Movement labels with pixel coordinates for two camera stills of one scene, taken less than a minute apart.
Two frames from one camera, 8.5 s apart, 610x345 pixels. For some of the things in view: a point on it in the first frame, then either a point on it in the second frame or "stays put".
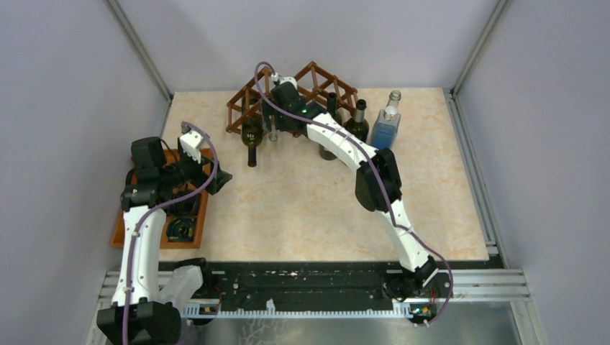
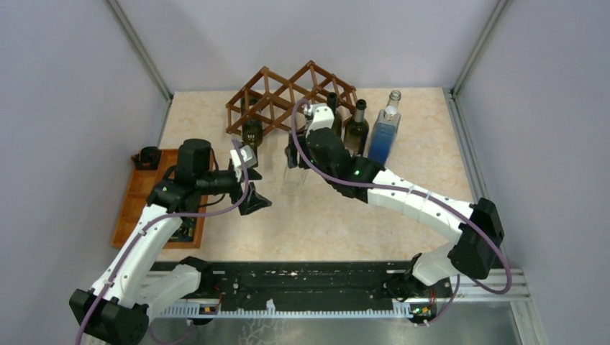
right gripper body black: x=280 y=122 → x=294 y=150
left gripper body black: x=190 y=170 → x=238 y=192
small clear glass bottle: x=272 y=134 → x=293 y=180
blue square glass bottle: x=387 y=123 stays put
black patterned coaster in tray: x=180 y=229 stays put
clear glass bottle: x=390 y=115 stays put
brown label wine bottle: x=359 y=126 stays put
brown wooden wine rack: x=318 y=85 stays put
